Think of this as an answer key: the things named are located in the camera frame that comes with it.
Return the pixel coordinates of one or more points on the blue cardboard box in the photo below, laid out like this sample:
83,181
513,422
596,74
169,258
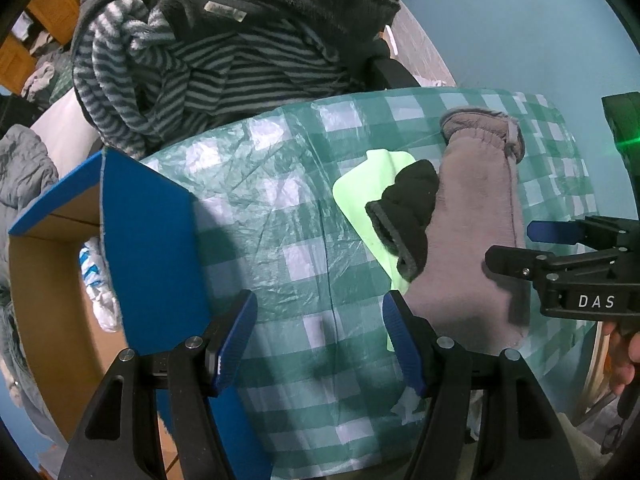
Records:
150,240

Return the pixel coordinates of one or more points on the white blue printed plastic bag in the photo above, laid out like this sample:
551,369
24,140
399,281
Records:
97,285

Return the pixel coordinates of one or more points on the wooden hoop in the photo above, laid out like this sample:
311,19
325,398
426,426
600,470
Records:
592,370

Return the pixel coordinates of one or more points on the grey cloth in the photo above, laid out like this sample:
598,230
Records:
25,160

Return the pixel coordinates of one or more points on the light green sheet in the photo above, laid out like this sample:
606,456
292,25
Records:
356,195

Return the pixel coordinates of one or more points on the striped fleece garment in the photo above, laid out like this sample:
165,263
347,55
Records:
240,65

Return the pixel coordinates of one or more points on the grey fleece sock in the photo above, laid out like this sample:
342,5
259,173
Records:
470,240

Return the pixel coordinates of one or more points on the black chair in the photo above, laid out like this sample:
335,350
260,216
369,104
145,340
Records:
392,75

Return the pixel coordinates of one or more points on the wooden furniture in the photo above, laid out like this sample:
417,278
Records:
55,5

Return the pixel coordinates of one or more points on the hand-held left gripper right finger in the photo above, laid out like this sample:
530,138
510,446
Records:
404,340

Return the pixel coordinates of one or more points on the white board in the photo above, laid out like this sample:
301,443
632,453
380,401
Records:
65,125

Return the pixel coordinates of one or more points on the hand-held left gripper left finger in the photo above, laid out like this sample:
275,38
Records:
234,342

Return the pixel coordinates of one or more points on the black fleece sock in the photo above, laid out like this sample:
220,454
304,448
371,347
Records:
407,210

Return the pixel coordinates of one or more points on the person's right hand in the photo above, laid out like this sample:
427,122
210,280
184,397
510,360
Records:
626,367

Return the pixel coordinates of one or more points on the green checked tablecloth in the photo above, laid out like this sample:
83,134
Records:
300,210

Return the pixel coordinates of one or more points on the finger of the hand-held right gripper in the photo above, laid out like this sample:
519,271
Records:
515,260
552,231

